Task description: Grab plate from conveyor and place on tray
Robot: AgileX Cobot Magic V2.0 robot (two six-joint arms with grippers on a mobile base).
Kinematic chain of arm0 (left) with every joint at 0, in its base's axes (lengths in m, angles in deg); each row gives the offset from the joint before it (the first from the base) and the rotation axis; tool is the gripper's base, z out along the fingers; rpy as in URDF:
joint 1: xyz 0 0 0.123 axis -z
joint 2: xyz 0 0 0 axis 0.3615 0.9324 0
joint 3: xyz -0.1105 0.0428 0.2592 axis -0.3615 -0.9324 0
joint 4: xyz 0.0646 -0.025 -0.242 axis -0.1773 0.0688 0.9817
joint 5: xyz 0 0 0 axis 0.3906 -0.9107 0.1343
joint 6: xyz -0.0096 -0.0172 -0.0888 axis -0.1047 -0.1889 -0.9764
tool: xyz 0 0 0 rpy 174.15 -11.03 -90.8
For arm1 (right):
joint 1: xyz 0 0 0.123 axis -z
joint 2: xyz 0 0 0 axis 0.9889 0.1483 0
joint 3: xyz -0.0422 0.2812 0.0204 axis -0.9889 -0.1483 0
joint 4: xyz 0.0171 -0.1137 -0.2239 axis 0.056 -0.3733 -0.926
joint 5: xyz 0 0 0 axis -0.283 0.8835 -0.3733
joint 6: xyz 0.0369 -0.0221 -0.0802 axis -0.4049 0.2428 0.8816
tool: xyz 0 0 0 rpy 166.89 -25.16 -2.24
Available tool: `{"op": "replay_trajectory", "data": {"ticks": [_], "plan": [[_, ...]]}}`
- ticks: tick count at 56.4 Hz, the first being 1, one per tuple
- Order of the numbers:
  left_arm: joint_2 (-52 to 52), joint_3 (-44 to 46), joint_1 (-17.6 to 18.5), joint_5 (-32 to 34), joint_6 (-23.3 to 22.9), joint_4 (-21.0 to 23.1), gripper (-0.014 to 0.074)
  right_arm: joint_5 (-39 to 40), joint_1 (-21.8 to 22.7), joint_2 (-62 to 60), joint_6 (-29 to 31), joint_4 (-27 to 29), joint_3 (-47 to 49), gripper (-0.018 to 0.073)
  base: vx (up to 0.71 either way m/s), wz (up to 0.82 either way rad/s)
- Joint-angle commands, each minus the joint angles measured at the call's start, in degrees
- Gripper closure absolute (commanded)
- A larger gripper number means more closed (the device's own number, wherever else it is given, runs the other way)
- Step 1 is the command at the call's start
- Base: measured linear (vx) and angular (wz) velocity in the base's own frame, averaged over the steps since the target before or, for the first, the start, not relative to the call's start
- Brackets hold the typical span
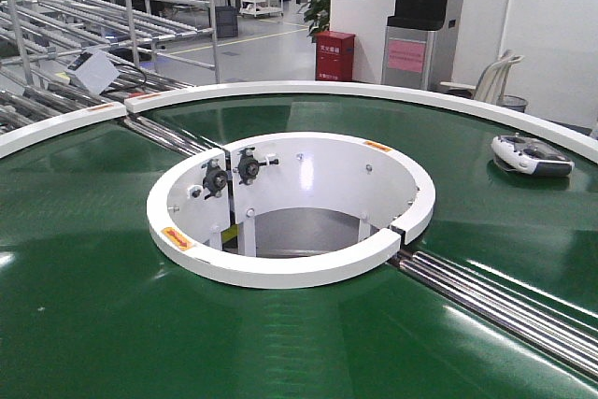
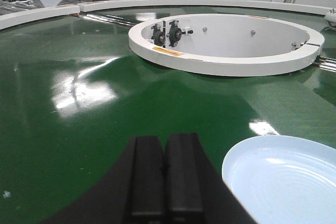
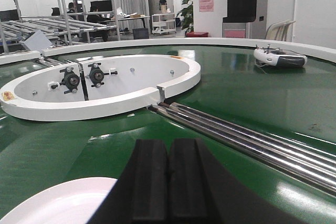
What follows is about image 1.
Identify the green circular conveyor belt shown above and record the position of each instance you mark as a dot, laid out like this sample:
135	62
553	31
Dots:
90	308

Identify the steel transfer rollers left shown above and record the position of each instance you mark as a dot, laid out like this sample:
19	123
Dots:
162	135

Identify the steel transfer rollers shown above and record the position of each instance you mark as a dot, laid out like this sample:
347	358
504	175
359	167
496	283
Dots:
555	333
162	135

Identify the red fire extinguisher cabinet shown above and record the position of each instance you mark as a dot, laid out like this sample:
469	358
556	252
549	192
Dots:
334	56

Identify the black plastic crate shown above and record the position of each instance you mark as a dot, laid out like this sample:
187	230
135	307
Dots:
226	22

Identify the white plastic chair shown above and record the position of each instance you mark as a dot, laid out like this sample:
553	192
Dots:
490	88

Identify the white grey remote controller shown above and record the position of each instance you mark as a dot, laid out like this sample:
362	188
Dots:
530	156

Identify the black grey water dispenser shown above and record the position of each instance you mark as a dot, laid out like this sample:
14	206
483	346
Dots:
409	42

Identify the grey control box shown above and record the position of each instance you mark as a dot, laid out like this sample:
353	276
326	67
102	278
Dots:
93	71

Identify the steel transfer rollers right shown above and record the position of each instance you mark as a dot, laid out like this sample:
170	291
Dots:
555	333

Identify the white outer conveyor rail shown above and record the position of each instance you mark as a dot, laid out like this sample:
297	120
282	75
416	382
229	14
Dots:
39	131

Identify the steel roller rack frame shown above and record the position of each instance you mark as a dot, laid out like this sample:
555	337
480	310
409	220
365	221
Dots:
44	30

